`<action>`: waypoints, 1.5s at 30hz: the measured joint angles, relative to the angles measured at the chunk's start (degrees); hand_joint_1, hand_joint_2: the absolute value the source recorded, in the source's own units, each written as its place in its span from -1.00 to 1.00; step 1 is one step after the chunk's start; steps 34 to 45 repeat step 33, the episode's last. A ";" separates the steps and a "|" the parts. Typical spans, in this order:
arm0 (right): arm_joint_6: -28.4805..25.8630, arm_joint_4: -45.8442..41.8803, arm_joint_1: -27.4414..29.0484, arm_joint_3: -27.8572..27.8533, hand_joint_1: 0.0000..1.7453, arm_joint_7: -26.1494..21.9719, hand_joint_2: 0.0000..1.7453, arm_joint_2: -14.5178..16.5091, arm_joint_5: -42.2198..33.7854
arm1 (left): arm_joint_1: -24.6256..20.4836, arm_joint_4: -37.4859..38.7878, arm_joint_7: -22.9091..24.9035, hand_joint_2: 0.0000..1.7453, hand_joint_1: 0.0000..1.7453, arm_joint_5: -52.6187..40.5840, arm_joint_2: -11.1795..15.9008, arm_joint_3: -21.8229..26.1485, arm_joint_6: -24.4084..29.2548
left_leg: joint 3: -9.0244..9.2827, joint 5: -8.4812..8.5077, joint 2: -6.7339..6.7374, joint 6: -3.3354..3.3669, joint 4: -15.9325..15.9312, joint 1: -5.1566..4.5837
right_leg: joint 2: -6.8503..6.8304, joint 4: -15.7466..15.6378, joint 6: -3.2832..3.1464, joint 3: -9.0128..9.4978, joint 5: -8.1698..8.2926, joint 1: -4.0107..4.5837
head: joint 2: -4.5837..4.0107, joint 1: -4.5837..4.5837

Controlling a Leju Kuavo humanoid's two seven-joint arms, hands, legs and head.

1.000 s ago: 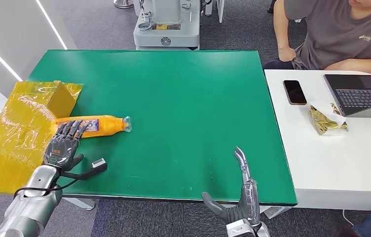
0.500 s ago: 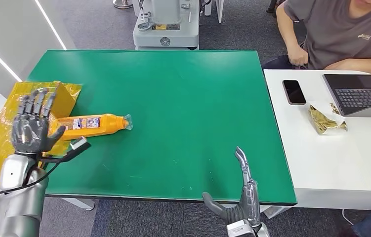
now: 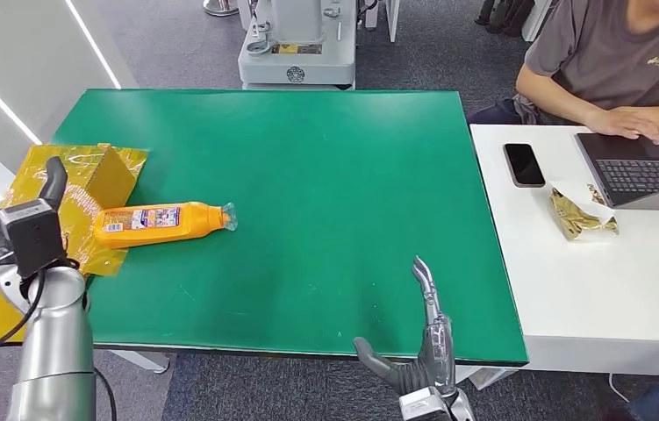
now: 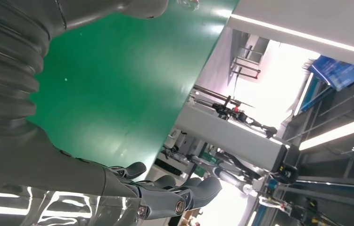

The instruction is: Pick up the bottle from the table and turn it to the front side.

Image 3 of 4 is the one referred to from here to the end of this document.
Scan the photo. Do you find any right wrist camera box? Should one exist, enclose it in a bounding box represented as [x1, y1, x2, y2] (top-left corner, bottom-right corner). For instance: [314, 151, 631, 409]
[398, 386, 452, 421]

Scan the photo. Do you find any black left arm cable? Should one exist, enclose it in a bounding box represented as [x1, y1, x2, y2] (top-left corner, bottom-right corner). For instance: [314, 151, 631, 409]
[0, 258, 118, 421]

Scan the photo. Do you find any white cable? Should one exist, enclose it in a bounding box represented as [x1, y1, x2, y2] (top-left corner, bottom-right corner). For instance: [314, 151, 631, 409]
[606, 371, 629, 403]

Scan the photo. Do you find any white panel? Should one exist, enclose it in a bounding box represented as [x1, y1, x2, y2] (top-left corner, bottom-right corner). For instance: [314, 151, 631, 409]
[520, 0, 557, 43]

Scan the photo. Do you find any chrome stand base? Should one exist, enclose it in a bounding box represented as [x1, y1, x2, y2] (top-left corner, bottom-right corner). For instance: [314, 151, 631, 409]
[203, 0, 240, 18]

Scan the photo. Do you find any person's right hand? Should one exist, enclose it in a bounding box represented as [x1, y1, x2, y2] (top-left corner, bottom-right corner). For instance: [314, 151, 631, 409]
[584, 107, 659, 146]

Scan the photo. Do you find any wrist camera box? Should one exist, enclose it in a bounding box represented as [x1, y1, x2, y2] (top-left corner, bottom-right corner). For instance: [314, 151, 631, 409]
[0, 198, 68, 279]
[398, 386, 452, 421]

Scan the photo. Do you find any white furniture leg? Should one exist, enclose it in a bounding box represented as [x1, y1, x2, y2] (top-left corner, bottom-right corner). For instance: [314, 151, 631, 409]
[362, 0, 401, 45]

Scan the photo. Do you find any grey laptop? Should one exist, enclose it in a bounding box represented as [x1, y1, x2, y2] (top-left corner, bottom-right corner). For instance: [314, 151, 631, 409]
[575, 133, 659, 211]

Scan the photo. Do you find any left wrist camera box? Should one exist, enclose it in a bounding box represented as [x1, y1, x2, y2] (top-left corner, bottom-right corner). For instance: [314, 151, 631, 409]
[0, 198, 68, 279]

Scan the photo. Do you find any gold snack wrapper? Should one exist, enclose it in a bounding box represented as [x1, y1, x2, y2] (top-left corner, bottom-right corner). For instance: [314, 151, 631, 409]
[548, 181, 620, 242]

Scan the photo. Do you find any orange plastic bottle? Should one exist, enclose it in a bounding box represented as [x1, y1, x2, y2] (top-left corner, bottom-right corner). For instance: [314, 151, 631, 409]
[92, 201, 239, 250]

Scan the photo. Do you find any white table leg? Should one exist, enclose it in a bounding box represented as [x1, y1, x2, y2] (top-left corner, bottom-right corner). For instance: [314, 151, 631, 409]
[109, 349, 171, 375]

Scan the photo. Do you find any person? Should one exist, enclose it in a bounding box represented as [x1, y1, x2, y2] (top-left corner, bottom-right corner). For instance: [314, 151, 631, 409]
[466, 0, 659, 146]

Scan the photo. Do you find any black smartphone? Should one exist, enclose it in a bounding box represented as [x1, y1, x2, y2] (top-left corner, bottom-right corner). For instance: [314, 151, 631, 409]
[503, 143, 547, 189]

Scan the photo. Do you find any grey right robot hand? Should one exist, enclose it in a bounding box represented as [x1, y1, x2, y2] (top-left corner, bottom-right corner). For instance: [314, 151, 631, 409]
[353, 255, 458, 397]

